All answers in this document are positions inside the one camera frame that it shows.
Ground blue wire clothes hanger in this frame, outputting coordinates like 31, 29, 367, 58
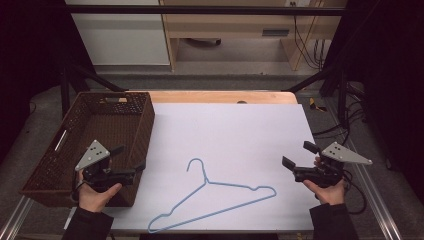
147, 157, 278, 234

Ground brown woven basket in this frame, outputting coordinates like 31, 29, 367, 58
19, 91, 156, 208

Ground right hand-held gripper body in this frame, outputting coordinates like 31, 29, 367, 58
293, 141, 374, 189

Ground white cabinet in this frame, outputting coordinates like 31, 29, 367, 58
65, 0, 172, 67

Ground black metal frame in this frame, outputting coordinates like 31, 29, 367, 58
59, 3, 351, 118

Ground hanging black cables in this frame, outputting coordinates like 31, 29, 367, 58
289, 1, 331, 72

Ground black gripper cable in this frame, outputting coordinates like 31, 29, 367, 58
342, 169, 368, 215

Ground person's left hand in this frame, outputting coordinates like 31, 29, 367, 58
77, 169, 123, 213

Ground yellow black tool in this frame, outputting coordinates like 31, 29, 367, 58
308, 97, 328, 113

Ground black floor cables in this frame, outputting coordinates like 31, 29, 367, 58
312, 83, 368, 148

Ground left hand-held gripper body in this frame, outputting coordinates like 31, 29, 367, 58
74, 139, 137, 194

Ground person's right hand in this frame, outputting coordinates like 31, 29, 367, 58
302, 156, 346, 206

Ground wooden desk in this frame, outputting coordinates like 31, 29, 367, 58
128, 90, 298, 105

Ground white table sheet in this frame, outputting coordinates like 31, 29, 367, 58
104, 102, 322, 232

